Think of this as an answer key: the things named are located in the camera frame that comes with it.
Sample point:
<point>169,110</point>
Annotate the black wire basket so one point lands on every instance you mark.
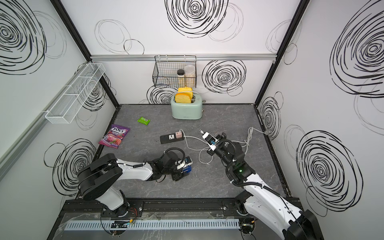
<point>166,66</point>

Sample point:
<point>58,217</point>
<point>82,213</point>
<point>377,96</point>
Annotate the dark lid spice jar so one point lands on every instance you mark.
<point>181,78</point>

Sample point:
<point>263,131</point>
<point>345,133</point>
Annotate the pink USB charger adapter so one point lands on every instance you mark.
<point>179,135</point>

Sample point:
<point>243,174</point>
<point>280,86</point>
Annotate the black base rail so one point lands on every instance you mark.
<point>138,207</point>

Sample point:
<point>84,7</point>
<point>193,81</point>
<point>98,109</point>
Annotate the white lid plastic jar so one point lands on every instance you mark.
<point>190,76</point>

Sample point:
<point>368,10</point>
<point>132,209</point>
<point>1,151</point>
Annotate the black power strip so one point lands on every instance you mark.
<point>170,138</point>

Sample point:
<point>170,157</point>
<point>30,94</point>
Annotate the mint green toaster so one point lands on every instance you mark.
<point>188,111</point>

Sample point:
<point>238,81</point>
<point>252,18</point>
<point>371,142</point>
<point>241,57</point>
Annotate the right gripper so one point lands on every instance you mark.
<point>223,139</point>

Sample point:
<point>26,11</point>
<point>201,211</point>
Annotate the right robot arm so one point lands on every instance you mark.
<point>286,220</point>

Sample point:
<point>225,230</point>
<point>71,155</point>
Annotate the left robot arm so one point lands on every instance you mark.
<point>96,180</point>

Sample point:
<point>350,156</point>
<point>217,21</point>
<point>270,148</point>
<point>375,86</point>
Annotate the white wire wall shelf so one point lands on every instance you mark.
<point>75,95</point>

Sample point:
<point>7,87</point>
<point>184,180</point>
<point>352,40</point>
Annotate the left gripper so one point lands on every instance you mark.
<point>180,175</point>

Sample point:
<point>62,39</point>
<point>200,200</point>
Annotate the grey slotted cable duct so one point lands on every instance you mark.
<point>116,225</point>

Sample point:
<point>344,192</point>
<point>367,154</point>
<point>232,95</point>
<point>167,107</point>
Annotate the purple Fox's candy bag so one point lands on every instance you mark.
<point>114,137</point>

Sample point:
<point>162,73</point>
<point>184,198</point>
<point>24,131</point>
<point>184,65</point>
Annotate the yellow sponge toast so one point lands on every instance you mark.
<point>184,96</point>

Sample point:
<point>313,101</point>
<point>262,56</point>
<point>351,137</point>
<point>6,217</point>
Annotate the green candy packet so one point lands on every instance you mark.
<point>144,121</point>

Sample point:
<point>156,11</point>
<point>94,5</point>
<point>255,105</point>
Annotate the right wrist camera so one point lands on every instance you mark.
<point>210,140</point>

